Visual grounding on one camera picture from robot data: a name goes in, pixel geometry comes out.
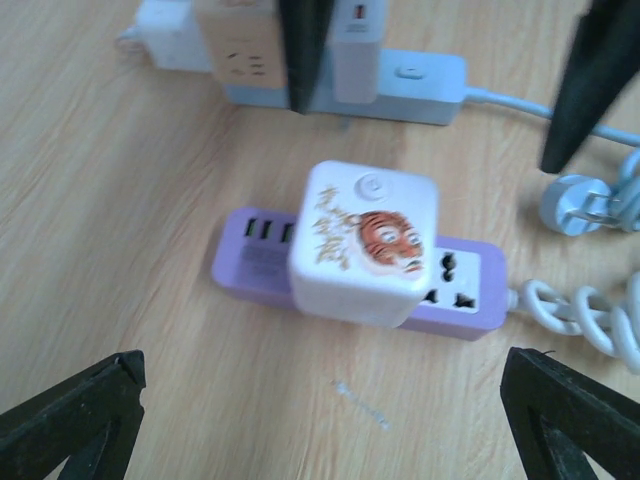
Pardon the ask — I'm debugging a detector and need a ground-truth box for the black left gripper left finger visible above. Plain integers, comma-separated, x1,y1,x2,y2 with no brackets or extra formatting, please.
1,350,146,479

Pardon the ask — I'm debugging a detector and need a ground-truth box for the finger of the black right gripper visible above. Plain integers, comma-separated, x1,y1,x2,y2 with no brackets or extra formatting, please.
277,0,335,113
540,0,639,174

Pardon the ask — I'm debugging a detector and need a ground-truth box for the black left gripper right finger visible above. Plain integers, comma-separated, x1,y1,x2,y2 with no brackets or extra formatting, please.
500,347,639,479

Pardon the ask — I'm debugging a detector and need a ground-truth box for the beige wooden-look adapter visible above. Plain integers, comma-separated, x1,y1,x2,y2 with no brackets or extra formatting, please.
193,1,287,89

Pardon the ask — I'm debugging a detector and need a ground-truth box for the white power strip cord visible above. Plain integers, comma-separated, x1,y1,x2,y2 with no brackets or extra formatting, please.
508,272,640,375

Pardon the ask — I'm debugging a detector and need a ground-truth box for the blue-grey power strip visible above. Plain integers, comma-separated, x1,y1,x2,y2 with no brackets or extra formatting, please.
219,48,468,127

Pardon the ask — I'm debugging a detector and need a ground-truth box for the white small charger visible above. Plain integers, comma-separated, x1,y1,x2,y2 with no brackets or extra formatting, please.
115,1,213,73

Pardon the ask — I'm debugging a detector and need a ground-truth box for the purple power strip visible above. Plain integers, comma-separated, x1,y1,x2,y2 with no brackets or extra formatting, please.
211,207,508,341

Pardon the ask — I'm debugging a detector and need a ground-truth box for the light blue power cord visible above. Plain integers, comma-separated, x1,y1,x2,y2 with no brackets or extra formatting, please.
464,84,640,237

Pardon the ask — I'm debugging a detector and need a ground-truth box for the white tiger cube socket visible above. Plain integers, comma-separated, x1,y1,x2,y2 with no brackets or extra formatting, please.
287,160,439,328

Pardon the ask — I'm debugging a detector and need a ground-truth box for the white usb charger block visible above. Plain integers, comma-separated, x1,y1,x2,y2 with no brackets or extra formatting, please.
329,0,388,104

